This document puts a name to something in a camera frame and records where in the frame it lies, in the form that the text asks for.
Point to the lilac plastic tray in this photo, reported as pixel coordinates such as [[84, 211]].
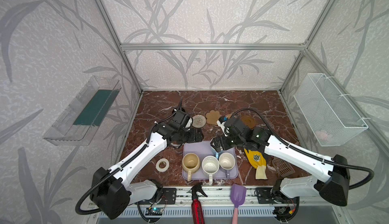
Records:
[[201, 162]]

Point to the purple plastic scoop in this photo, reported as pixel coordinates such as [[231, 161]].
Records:
[[238, 195]]

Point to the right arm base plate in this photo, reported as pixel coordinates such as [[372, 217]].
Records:
[[264, 195]]

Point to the green circuit board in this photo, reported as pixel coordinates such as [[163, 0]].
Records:
[[154, 211]]

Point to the cork flower-shaped coaster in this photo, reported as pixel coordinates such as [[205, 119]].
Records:
[[212, 117]]

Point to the light blue mug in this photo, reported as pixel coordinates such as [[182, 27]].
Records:
[[218, 152]]

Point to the brown plastic litter scoop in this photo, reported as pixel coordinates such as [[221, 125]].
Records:
[[283, 168]]

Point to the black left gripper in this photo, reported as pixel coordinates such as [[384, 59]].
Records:
[[194, 134]]

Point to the large round wooden coaster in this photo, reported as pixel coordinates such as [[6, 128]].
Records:
[[249, 121]]

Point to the clear plastic wall shelf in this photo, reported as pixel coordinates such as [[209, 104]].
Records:
[[80, 121]]

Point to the white wire mesh basket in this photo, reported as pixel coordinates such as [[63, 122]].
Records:
[[330, 115]]

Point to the red spray bottle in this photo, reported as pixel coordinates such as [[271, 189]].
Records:
[[196, 207]]

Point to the white tape roll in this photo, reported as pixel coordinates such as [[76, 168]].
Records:
[[162, 165]]

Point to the beige mug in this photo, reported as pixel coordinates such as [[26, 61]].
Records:
[[190, 164]]

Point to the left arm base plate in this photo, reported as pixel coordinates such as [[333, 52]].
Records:
[[166, 196]]

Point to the yellow black work glove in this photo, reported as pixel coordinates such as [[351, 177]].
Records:
[[257, 160]]

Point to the lilac mug white inside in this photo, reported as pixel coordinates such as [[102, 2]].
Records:
[[227, 162]]

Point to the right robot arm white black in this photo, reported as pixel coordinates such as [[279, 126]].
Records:
[[330, 178]]

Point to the colourful woven round coaster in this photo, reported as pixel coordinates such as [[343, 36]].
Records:
[[199, 121]]

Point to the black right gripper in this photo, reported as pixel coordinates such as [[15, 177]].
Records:
[[218, 143]]

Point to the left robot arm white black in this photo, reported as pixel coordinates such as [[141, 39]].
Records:
[[112, 189]]

